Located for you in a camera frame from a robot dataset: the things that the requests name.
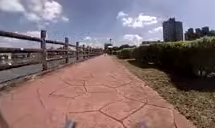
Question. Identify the red stone-pattern path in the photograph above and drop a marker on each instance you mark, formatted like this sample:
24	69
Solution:
95	86

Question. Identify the brown wooden railing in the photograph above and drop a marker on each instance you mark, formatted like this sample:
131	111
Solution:
44	50

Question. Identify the green trimmed hedge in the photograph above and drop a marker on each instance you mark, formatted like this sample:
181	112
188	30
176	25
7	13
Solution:
175	55

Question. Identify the robot's own part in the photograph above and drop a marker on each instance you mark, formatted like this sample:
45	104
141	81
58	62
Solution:
143	124
69	124

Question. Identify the tall grey building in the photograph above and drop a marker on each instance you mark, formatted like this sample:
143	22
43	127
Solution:
172	30

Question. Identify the grey water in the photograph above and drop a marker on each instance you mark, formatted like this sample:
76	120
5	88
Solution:
15	71

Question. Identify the dry grass strip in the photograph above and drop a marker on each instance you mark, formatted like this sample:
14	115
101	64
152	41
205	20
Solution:
195	100

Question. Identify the dark low buildings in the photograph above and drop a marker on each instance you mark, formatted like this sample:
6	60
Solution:
199	34

